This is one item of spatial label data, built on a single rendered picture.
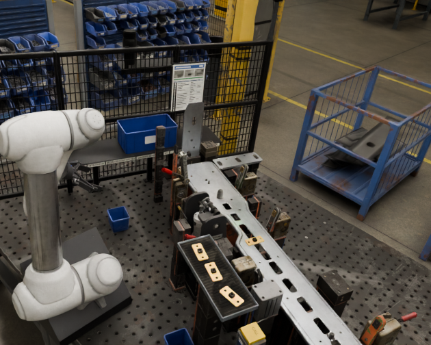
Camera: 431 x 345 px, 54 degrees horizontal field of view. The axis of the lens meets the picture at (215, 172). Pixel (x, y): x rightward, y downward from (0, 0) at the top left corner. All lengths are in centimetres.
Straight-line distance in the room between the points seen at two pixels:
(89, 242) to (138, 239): 43
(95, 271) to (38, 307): 22
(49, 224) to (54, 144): 28
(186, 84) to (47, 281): 142
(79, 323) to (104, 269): 33
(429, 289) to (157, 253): 141
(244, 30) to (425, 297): 175
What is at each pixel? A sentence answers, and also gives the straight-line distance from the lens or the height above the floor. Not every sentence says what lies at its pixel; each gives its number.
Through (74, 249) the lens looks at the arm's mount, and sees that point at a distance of 195.
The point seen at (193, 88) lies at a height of 129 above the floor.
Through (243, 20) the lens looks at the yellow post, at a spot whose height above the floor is 167.
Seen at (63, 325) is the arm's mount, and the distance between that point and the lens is 191.
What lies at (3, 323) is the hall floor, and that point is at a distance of 299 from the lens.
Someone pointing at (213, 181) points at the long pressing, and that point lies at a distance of 226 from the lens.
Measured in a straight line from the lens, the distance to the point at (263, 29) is 530.
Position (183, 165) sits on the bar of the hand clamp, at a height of 116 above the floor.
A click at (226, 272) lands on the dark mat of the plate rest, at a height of 116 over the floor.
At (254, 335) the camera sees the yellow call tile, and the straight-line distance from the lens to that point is 142.
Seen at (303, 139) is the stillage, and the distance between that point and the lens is 397.
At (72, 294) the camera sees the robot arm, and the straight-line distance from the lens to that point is 168.
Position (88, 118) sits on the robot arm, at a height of 165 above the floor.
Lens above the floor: 229
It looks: 34 degrees down
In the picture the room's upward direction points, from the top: 7 degrees clockwise
